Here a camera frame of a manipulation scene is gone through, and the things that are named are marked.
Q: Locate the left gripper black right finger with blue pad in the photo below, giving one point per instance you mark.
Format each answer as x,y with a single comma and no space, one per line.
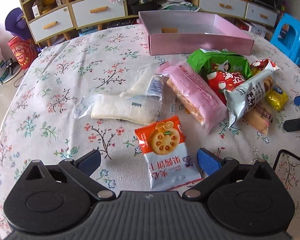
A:
219,171

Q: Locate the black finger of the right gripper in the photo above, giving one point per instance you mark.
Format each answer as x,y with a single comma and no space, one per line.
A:
292,125

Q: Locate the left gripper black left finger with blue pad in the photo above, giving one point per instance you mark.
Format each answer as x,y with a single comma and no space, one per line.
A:
79,172

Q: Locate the yellow snack packet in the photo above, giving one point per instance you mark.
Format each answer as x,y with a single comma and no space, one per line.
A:
277,98

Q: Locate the tan biscuit packet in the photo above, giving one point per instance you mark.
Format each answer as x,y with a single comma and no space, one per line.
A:
260,117

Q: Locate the orange white biscuit packet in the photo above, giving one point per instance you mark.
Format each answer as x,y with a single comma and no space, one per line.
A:
168,161

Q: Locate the white jam cookie pack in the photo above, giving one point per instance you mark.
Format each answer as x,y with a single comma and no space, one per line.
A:
246,96

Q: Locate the red white candy packet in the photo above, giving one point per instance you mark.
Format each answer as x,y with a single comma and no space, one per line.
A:
260,65

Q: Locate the pink wafer packet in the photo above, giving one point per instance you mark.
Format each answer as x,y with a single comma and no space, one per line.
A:
194,93

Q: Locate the clear white cracker pack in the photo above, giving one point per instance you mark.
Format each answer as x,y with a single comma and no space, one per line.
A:
139,109

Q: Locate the red white snack packet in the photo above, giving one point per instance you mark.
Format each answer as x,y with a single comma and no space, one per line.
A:
220,81

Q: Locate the green biscuit package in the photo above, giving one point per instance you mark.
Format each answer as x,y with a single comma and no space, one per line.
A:
205,62

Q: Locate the gold snack bar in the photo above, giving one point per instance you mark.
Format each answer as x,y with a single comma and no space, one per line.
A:
169,30

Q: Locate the floral tablecloth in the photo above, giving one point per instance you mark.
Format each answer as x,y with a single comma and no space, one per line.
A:
40,122

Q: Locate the blue plastic stool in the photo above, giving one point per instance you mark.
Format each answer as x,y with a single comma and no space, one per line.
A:
286,37

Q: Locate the red round lantern bag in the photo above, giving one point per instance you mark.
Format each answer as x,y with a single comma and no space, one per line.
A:
25,51

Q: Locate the pink cardboard box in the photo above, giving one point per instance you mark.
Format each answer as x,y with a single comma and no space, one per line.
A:
195,30

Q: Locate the purple hat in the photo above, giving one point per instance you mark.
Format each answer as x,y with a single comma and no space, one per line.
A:
15,24

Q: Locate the wooden tv cabinet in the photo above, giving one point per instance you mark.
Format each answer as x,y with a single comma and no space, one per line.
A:
47,18

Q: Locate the black storage case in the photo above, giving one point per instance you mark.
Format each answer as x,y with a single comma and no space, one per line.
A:
135,6

